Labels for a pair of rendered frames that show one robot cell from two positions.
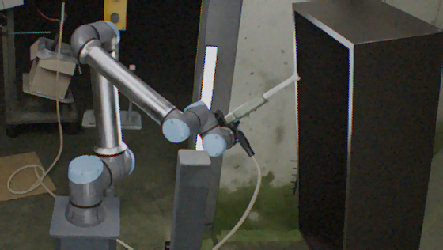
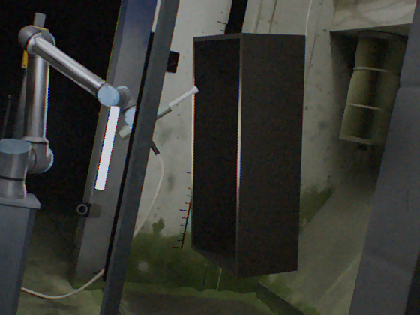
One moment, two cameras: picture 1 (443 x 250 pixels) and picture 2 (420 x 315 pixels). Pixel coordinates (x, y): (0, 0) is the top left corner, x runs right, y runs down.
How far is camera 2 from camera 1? 158 cm
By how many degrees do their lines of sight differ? 26
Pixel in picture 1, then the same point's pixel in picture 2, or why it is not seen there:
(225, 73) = not seen: hidden behind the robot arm
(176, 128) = (109, 92)
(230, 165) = not seen: hidden behind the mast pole
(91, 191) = (19, 163)
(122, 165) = (44, 155)
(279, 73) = (173, 123)
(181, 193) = not seen: outside the picture
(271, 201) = (160, 251)
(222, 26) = (128, 74)
